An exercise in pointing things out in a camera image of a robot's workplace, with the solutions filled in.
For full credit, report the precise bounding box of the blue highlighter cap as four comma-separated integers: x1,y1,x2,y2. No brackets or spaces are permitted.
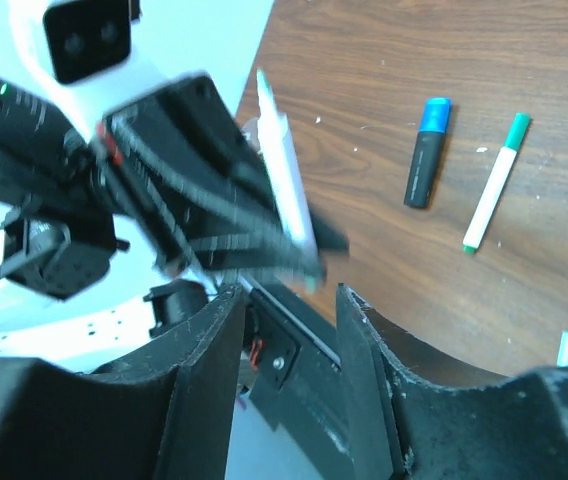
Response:
418,97,452,134

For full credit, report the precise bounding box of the black blue highlighter pen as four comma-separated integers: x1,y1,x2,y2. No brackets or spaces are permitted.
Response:
404,131,446,209

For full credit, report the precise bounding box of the clear wine glass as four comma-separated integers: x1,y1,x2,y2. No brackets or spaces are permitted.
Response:
242,117,261,152

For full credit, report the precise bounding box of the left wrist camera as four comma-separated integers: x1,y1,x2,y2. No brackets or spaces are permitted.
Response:
43,0,131,85

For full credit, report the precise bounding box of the white pen green tip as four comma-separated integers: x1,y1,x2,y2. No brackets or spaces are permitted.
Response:
462,146,517,254

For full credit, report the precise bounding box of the dark green pen cap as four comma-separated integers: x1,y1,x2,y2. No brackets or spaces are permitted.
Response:
503,112,531,151

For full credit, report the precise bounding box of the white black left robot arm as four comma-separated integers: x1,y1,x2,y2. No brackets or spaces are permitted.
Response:
0,75,349,336

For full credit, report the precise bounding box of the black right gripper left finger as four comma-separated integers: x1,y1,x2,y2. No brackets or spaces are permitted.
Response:
0,285,245,479

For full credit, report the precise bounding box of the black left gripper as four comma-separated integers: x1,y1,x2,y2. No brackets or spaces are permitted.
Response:
0,75,349,285

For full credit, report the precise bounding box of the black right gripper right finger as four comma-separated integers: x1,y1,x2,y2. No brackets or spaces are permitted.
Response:
336,285,568,479

